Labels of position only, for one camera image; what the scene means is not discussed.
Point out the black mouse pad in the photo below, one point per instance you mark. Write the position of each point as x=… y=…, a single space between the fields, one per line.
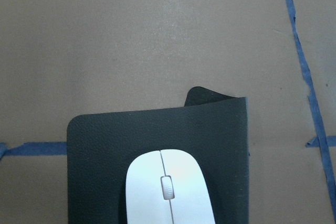
x=212 y=127

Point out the white computer mouse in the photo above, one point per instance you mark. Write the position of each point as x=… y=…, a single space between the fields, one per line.
x=167 y=186

